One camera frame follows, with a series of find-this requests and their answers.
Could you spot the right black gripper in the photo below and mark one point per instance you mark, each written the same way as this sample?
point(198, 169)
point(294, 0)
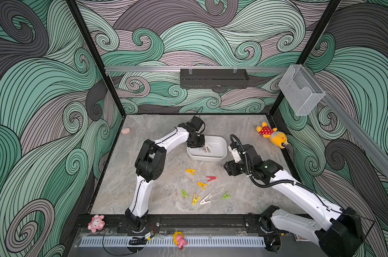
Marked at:
point(230, 167)

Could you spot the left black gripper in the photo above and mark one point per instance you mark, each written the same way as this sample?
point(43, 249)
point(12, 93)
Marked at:
point(202, 137)

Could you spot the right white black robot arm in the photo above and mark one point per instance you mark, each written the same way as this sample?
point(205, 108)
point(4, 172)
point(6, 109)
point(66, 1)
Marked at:
point(336, 230)

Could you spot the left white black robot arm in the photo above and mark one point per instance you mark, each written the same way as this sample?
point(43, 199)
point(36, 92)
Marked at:
point(150, 165)

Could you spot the white plastic storage box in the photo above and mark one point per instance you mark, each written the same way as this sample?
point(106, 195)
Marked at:
point(214, 150)

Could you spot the card box with picture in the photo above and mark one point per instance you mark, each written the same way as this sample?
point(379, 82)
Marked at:
point(300, 239)

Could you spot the yellow bear plush toy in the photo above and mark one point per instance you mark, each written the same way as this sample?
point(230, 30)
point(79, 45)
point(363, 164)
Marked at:
point(275, 136)

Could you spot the red clothespin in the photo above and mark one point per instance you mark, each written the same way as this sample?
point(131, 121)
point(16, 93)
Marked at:
point(211, 178)

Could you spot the yellow orange clothespin middle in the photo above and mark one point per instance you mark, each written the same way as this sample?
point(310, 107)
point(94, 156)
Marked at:
point(202, 185)

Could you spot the white clothespin lower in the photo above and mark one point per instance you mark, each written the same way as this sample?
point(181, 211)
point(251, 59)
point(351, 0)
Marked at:
point(206, 199)

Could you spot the small pink eraser blob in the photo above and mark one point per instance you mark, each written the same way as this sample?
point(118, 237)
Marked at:
point(125, 131)

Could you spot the pink yellow flower toy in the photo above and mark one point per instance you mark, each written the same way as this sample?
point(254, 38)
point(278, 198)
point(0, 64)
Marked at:
point(179, 240)

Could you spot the pink pig toy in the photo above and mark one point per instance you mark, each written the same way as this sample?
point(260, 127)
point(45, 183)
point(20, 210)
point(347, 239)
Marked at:
point(97, 223)

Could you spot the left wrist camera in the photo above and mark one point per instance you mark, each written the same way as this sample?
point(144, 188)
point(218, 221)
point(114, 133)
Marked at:
point(197, 123)

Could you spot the black wall-mounted tray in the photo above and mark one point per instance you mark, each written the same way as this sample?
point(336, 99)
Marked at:
point(213, 78)

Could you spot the clear acrylic wall holder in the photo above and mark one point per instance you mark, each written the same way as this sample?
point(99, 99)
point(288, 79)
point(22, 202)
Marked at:
point(301, 89)

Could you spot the white slotted cable duct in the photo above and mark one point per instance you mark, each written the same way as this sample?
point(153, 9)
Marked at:
point(192, 241)

